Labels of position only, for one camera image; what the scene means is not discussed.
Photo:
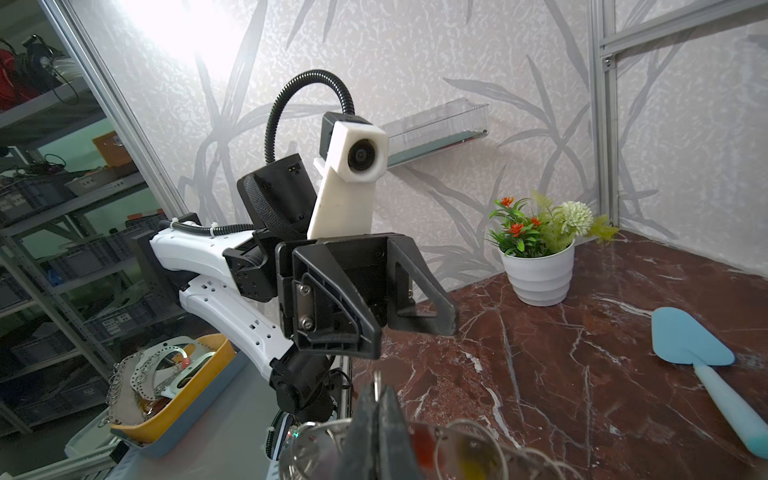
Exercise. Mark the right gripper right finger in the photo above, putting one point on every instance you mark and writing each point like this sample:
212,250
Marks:
396,458

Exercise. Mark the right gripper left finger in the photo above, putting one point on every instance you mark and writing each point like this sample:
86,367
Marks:
358,458

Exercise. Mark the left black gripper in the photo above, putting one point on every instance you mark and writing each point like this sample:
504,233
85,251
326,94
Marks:
336,296

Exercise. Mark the red tagged key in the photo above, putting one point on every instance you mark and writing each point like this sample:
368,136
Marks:
424,444

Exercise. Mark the yellow tagged key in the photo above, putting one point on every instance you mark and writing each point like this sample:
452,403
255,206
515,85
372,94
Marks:
476,460

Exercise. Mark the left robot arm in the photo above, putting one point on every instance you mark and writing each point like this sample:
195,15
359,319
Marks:
226,275

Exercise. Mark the potted flower plant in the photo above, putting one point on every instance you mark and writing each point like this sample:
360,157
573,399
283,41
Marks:
537,240

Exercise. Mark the yellow tray with rings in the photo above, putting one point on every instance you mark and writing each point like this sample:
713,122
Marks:
151,389

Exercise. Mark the metal storage shelving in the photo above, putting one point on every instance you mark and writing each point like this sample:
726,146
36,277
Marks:
72,297

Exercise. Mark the light blue trowel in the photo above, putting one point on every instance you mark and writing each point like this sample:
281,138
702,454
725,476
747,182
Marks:
678,338

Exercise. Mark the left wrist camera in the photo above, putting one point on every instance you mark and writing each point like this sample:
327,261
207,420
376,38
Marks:
353,155

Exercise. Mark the clear acrylic wall shelf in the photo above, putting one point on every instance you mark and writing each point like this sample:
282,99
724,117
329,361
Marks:
436,129

